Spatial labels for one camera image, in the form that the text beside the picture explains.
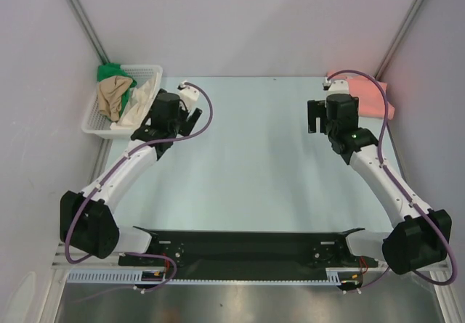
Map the tan t shirt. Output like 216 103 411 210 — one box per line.
97 75 132 122

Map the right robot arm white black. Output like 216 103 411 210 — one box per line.
307 94 452 274

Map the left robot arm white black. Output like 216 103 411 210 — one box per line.
60 81 206 265

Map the cream t shirt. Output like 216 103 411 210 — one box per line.
110 75 158 131

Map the pink folded t shirt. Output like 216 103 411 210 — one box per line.
331 72 385 118

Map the white plastic basket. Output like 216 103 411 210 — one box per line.
81 65 163 139

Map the green t shirt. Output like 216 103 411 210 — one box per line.
97 63 137 114

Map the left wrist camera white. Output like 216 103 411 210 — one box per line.
178 81 200 112

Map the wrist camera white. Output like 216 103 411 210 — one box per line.
178 81 200 112
323 78 349 96

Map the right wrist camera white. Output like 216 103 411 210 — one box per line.
323 78 349 96

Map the right corner aluminium post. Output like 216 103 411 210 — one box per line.
374 0 426 80

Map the corner aluminium post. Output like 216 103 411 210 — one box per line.
374 0 426 80
66 0 110 64

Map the white slotted cable duct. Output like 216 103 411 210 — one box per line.
67 269 361 286

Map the left corner aluminium post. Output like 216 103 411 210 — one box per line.
66 0 110 64

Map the aluminium frame rail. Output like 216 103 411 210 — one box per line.
52 242 465 323

